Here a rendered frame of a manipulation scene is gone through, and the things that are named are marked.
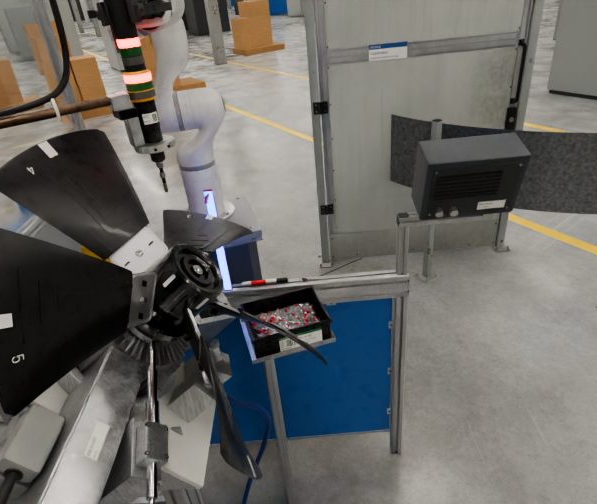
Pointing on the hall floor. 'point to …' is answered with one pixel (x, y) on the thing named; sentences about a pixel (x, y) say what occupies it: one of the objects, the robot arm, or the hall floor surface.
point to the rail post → (398, 372)
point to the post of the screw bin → (279, 429)
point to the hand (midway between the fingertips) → (119, 12)
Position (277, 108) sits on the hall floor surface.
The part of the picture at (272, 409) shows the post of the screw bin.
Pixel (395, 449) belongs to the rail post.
